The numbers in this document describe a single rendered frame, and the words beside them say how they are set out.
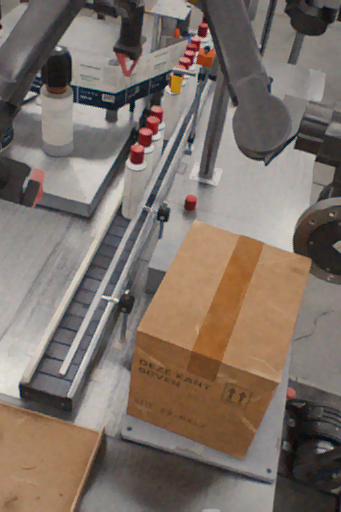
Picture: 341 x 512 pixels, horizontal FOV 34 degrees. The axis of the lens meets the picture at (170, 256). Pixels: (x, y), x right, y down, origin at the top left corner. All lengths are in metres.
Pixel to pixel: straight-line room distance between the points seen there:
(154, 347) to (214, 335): 0.10
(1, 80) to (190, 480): 0.76
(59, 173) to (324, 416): 1.03
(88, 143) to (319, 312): 1.35
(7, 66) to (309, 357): 1.83
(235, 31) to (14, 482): 0.82
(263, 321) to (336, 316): 1.65
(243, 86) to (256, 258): 0.40
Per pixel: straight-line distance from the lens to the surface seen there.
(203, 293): 0.98
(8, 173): 0.97
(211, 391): 0.97
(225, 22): 0.83
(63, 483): 1.10
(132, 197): 1.40
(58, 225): 1.50
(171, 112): 1.70
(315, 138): 0.78
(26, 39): 0.89
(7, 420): 1.16
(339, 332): 2.55
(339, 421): 1.78
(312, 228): 1.11
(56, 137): 1.62
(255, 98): 0.77
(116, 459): 1.12
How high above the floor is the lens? 1.84
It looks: 45 degrees down
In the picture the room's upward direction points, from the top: 10 degrees clockwise
